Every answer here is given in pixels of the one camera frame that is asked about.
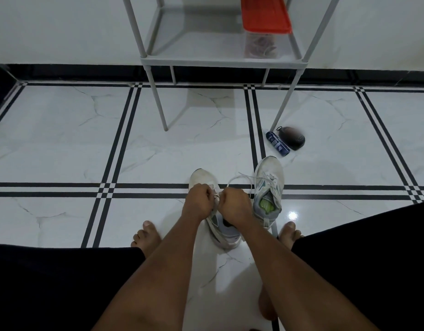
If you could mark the person's foot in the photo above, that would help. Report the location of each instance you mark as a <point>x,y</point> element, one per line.
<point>289,234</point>
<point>146,236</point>

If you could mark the clear container with red lid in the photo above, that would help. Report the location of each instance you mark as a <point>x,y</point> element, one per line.
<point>266,13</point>

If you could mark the person's left hand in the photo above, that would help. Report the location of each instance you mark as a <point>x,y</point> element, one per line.
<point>200,201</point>

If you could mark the grey white shoelace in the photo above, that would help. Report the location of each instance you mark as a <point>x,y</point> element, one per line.
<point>232,180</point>
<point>267,182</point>

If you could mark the person's left foot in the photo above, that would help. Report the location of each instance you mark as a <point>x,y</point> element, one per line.
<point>146,236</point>

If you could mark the person's left forearm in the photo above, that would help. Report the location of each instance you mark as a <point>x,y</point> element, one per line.
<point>153,279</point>

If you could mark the black shorts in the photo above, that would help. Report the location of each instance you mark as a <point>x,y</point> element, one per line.
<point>381,258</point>

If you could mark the black oval polish bottle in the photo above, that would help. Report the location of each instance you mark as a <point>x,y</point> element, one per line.
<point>293,137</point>

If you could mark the person's right leg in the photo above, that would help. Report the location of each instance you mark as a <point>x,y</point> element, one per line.
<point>267,306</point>

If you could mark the grey metal shelf rack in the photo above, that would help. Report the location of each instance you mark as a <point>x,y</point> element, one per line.
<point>222,62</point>

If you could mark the white grey sneaker shoe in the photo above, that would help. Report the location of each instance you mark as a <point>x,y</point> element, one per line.
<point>270,167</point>
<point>198,175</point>

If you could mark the person's right hand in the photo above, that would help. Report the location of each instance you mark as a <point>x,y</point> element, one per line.
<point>234,206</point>

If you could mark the person's right forearm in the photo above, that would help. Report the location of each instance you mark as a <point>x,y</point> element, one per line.
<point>308,279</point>

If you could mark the person's right foot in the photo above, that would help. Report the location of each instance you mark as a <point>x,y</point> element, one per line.
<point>289,234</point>

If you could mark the clear box with red lid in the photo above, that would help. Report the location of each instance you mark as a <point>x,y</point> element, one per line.
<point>262,46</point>

